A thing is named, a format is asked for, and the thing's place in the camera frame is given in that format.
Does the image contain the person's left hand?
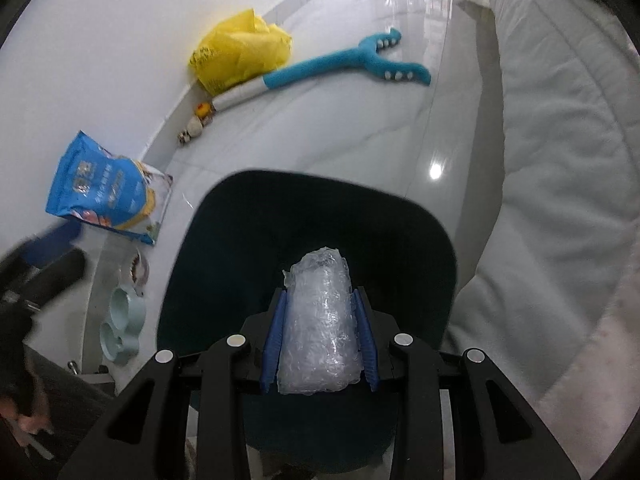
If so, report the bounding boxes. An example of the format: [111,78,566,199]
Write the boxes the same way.
[0,360,55,436]

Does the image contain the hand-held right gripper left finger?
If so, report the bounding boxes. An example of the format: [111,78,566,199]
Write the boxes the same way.
[57,287,288,480]

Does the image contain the clear bubble wrap roll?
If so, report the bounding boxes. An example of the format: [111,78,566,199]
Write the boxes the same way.
[277,246,363,395]

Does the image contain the dark trash bin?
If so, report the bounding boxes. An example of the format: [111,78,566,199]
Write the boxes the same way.
[156,170,458,476]

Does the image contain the yellow plastic bag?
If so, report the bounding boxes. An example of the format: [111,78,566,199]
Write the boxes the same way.
[188,8,293,95]

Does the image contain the pale green double pet bowl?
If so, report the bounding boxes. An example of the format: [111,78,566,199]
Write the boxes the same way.
[99,284,147,363]

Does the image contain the blue pet food bag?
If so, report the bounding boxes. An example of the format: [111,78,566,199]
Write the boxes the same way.
[46,131,174,246]

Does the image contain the white quilted bed cover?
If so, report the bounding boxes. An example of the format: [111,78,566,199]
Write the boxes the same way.
[445,0,640,461]

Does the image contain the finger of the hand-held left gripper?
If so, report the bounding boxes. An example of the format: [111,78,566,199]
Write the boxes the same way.
[20,222,87,307]

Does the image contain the pet bowl with food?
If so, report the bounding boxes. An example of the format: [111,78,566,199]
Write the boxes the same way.
[120,250,151,291]

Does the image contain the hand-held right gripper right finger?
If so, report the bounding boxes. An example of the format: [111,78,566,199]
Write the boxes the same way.
[351,286,583,480]

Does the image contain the blue forked plush toy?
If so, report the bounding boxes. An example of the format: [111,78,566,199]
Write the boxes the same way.
[212,27,432,111]

